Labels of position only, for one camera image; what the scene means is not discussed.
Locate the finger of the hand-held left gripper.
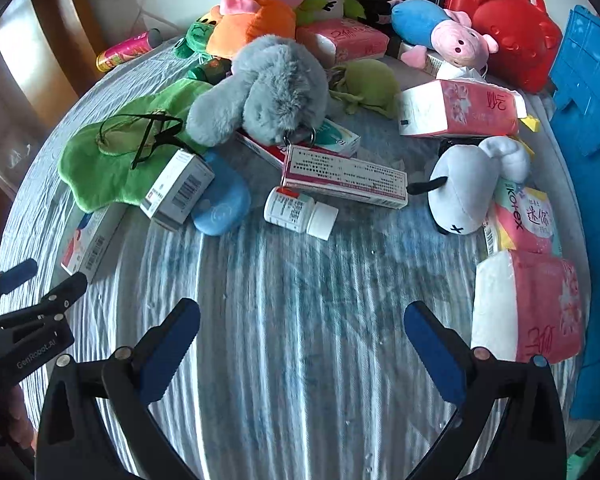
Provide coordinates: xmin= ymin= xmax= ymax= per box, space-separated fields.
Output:
xmin=0 ymin=259 xmax=38 ymax=311
xmin=29 ymin=271 xmax=89 ymax=320

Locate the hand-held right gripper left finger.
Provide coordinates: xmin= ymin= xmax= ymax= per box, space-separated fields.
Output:
xmin=35 ymin=297 xmax=202 ymax=480

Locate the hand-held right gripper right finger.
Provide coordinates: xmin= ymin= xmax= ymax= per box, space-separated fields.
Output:
xmin=403 ymin=300 xmax=567 ymax=480

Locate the blue plastic storage crate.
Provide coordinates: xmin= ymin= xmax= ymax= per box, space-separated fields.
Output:
xmin=547 ymin=5 xmax=600 ymax=421

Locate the person's left hand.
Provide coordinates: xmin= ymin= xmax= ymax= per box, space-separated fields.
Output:
xmin=2 ymin=385 xmax=36 ymax=453

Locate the red white flat box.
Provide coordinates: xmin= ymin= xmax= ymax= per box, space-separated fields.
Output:
xmin=60 ymin=202 xmax=128 ymax=283

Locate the large pink tissue pack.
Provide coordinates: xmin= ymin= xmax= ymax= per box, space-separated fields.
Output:
xmin=471 ymin=250 xmax=583 ymax=365

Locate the pale striped tablecloth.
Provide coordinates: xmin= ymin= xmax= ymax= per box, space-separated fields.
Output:
xmin=0 ymin=35 xmax=581 ymax=480

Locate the white barcode carton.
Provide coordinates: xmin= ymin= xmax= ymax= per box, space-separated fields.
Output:
xmin=140 ymin=149 xmax=216 ymax=233

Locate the blue plush pad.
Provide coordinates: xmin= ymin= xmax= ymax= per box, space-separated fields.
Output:
xmin=190 ymin=152 xmax=252 ymax=237

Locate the pink sanitary pad pack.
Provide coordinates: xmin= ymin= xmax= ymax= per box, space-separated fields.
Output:
xmin=482 ymin=180 xmax=563 ymax=256

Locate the white dog plush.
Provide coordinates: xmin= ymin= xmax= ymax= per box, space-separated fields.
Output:
xmin=407 ymin=136 xmax=533 ymax=237

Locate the white pill bottle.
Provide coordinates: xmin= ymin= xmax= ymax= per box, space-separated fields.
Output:
xmin=263 ymin=186 xmax=339 ymax=241

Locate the green plastic item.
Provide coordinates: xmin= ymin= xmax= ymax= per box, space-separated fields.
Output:
xmin=567 ymin=420 xmax=600 ymax=480

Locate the long white red medicine box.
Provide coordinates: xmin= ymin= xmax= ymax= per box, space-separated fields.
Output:
xmin=280 ymin=144 xmax=410 ymax=209

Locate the green white medicine box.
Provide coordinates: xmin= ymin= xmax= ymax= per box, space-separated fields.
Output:
xmin=312 ymin=117 xmax=361 ymax=157

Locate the pink white tissue pack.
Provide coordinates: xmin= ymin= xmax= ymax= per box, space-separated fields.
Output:
xmin=397 ymin=79 xmax=523 ymax=139

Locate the red yellow can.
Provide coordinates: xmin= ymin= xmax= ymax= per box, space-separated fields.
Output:
xmin=96 ymin=29 xmax=163 ymax=73

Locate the grey furry plush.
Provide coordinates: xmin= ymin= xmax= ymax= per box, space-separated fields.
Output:
xmin=186 ymin=34 xmax=330 ymax=147

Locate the small olive frog plush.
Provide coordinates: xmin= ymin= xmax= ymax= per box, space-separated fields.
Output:
xmin=330 ymin=58 xmax=403 ymax=120

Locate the bright green plush toy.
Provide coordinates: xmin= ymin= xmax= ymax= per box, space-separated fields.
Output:
xmin=172 ymin=17 xmax=221 ymax=61

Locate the red bear-shaped case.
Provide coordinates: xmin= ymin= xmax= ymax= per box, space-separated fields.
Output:
xmin=441 ymin=0 xmax=563 ymax=95

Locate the blue-bodied pig plush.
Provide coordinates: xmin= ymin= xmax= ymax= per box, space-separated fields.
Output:
xmin=390 ymin=0 xmax=501 ymax=68

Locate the wooden wall frame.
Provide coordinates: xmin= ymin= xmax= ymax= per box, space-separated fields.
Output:
xmin=0 ymin=0 xmax=111 ymax=126

